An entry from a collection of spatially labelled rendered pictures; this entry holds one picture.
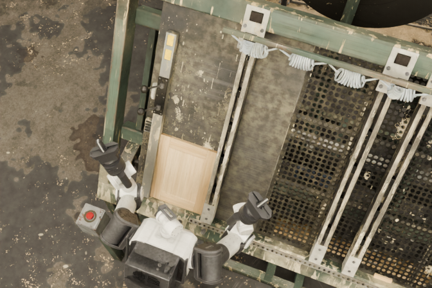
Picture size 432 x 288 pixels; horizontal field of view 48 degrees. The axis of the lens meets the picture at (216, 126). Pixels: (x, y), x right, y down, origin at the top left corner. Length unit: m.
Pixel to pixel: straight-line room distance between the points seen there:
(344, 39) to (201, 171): 1.01
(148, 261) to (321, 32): 1.17
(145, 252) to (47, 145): 2.07
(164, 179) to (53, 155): 1.52
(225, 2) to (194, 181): 0.98
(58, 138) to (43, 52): 0.87
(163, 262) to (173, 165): 0.64
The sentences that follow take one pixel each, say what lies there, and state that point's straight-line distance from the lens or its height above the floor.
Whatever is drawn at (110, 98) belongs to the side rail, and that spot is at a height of 1.35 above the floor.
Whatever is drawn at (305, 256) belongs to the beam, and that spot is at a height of 0.90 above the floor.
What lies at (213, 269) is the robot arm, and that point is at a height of 1.34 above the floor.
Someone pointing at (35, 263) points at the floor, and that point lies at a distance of 3.71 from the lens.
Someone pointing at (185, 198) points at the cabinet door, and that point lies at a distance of 2.63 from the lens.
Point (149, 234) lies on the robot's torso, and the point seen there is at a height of 1.36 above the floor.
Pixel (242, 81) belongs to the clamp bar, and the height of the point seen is 1.59.
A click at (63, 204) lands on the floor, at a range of 3.78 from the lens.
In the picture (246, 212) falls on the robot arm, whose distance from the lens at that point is 2.01.
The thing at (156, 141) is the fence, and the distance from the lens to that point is 2.48.
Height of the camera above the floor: 3.43
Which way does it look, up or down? 62 degrees down
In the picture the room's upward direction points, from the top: 1 degrees clockwise
